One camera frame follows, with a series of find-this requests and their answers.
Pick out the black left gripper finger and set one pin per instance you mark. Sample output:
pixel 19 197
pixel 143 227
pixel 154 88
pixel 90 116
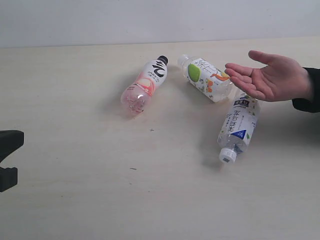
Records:
pixel 8 178
pixel 10 141

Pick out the person's open hand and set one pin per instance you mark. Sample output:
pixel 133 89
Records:
pixel 281 79

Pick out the green pear tea bottle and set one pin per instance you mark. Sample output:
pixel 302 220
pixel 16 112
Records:
pixel 208 79

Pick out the pink peach drink bottle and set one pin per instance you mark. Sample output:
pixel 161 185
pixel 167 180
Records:
pixel 137 96

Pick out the blue label tea bottle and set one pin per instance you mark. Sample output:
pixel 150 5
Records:
pixel 238 127

